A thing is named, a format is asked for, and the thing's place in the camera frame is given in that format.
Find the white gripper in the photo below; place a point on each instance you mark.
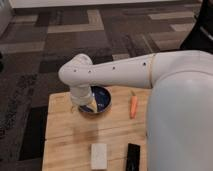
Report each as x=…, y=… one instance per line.
x=83, y=96

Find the black eraser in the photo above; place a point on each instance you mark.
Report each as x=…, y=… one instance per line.
x=133, y=157

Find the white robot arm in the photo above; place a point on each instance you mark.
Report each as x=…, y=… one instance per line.
x=179, y=119

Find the white sponge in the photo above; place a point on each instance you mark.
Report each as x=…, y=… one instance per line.
x=99, y=156

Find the blue metal bowl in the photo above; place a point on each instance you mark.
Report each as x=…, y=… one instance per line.
x=101, y=101

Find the orange carrot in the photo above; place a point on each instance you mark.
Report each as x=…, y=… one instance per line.
x=133, y=106

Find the black furniture at right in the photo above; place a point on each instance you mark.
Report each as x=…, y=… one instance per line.
x=201, y=35

